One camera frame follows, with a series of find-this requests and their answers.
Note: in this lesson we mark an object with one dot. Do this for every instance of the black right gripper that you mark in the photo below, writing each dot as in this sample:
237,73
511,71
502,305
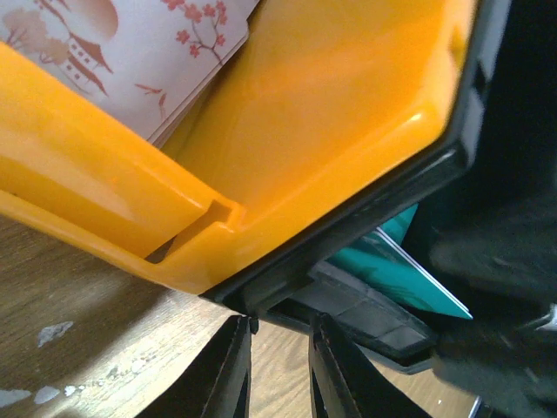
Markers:
510,364

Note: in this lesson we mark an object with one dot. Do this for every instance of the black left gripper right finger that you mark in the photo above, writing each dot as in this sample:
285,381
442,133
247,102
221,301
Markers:
344,383

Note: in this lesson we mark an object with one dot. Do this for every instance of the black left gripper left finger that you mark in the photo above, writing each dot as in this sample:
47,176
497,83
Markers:
218,381

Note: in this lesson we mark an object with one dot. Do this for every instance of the teal card holder stack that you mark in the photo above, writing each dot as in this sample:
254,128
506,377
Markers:
378,259

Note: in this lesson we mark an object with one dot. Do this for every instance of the pink white card stack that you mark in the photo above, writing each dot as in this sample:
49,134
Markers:
143,62

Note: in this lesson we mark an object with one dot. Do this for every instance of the black storage bin with holders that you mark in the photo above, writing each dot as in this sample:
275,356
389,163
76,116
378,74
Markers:
473,214

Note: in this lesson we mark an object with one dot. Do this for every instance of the yellow storage bin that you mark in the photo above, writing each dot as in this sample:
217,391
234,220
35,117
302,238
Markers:
321,100

